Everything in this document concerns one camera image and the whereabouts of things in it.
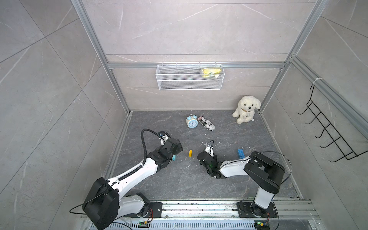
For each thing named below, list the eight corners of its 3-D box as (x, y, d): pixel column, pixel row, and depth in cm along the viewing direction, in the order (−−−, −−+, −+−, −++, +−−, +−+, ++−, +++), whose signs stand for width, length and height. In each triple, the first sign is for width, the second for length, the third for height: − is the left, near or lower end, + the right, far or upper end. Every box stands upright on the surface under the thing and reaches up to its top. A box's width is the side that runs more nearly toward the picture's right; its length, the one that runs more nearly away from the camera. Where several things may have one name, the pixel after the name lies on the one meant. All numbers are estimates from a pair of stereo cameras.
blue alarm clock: (188, 129, 110) (188, 121, 102) (186, 122, 114) (186, 114, 106) (197, 127, 111) (198, 119, 103) (195, 121, 115) (195, 113, 107)
